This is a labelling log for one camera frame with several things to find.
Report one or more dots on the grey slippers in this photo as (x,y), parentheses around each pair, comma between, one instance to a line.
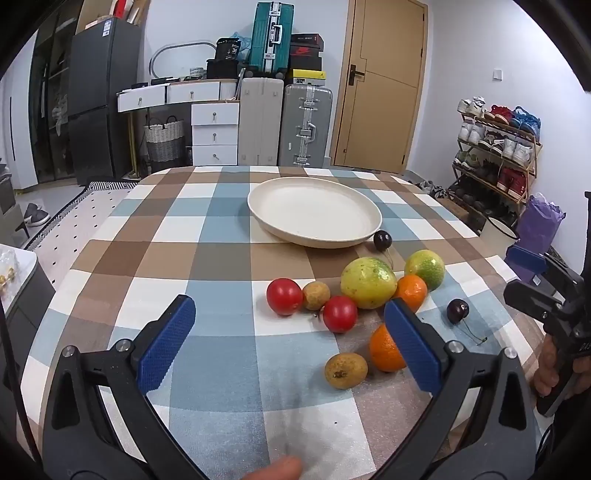
(36,214)

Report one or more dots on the person's left hand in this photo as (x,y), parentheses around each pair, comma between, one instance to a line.
(274,470)

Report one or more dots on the purple bag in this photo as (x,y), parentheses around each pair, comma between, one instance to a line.
(538,226)

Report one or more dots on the clear plastic bag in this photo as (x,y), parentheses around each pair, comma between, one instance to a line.
(8,270)

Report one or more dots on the dark red cherry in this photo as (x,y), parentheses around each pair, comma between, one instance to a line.
(457,311)
(382,241)

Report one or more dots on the dotted rug with striped edge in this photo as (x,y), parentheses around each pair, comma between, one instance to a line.
(78,221)

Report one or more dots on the dark grey fridge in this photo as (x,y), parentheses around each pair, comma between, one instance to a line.
(101,115)

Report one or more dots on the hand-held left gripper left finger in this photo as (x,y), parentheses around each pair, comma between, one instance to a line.
(168,341)

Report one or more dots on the plain black shoe box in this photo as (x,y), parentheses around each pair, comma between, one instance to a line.
(305,63)

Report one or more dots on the small white basket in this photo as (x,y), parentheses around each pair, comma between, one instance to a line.
(197,73)

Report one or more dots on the white ribbed bin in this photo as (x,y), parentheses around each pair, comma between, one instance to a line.
(229,91)

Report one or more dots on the white wardrobe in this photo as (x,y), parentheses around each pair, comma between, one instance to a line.
(16,129)

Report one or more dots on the yellow black shoe box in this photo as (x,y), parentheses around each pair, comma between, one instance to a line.
(305,77)

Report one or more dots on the cream round plate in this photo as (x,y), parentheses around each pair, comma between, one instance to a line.
(314,207)

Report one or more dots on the black labelled bucket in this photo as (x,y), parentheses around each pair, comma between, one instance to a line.
(227,50)

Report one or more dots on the white desk with drawers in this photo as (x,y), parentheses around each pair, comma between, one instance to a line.
(214,134)

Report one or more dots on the orange mandarin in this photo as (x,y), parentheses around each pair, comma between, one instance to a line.
(382,350)
(413,291)

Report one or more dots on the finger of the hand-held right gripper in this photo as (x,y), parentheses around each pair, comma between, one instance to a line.
(524,261)
(531,300)

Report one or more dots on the pile of loose sneakers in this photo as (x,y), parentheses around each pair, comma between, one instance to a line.
(431,189)

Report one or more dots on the grey oval hoop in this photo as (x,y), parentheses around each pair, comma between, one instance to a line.
(159,53)

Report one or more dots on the red black shoe box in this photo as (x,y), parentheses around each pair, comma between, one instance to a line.
(305,51)

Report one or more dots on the blue plastic bag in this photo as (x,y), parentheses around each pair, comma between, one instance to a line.
(242,44)

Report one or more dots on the person's right hand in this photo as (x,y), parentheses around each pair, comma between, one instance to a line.
(545,369)

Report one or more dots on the checked tablecloth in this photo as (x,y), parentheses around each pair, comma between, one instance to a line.
(221,323)

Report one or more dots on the silver suitcase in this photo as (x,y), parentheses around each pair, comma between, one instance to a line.
(304,124)

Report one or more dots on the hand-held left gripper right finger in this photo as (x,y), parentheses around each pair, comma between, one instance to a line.
(415,350)

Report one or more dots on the green mandarin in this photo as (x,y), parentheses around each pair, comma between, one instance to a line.
(425,270)

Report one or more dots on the wooden door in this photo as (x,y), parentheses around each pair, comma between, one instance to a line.
(383,115)

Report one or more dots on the wooden shoe rack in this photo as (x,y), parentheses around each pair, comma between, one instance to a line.
(508,161)

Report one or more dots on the red tomato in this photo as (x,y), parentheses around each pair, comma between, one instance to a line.
(340,314)
(284,297)

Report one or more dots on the rows of racked shoes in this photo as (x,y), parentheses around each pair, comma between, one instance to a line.
(510,147)

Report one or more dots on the white bucket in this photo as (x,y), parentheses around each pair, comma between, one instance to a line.
(496,235)

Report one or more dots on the cardboard box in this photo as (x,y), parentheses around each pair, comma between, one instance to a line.
(94,14)

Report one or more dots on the black storage box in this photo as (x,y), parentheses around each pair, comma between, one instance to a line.
(226,69)

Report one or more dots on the grey white woven basket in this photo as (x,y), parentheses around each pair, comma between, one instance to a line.
(164,141)

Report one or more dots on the brown longan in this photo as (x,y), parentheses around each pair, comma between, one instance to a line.
(316,295)
(346,371)

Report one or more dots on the teal suitcase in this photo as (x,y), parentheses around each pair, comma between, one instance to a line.
(270,39)

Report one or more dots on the beige suitcase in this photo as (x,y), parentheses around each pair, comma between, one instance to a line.
(260,122)

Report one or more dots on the large yellow-green guava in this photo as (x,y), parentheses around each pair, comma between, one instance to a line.
(367,281)

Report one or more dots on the black glass-door cabinet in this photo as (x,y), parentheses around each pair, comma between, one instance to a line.
(48,115)

